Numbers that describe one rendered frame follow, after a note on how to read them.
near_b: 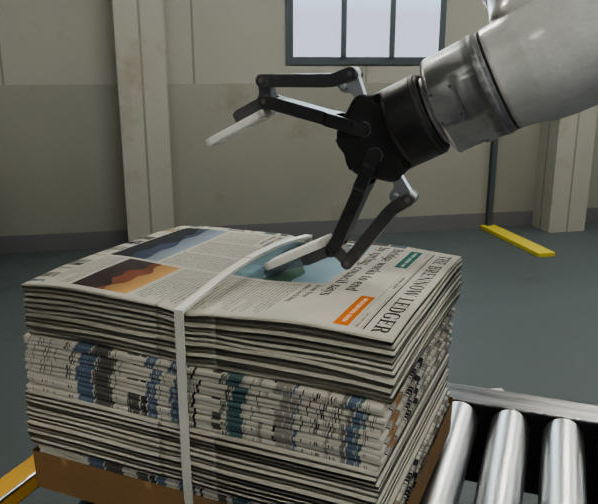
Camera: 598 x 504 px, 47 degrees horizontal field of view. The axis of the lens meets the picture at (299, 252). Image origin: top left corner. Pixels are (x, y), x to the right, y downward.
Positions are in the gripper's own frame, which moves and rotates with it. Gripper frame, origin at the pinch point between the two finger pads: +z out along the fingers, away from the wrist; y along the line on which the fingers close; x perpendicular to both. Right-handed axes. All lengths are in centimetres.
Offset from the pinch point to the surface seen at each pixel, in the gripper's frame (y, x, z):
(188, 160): -49, 352, 209
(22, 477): 15.9, -13.7, 30.8
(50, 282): -0.9, -11.9, 17.1
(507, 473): 39.0, 8.1, -10.0
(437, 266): 14.5, 7.2, -12.7
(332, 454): 22.0, -14.0, -3.9
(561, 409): 41, 25, -15
